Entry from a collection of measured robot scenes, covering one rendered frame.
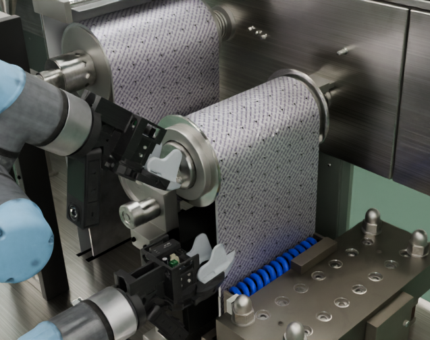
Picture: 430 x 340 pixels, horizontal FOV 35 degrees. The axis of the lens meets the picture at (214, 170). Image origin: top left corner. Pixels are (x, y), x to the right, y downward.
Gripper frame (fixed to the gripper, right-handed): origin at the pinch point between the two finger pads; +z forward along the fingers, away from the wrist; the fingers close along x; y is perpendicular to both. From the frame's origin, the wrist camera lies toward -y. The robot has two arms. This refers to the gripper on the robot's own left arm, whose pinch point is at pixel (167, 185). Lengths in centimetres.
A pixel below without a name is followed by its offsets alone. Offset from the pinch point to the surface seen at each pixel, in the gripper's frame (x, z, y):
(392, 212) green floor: 70, 219, 23
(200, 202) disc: -2.1, 6.0, -0.3
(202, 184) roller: -4.0, 2.2, 2.4
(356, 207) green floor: 85, 213, 17
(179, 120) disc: 1.8, -2.0, 9.3
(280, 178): -5.3, 17.5, 8.5
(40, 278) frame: 29.2, 11.2, -27.6
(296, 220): -5.3, 27.4, 3.4
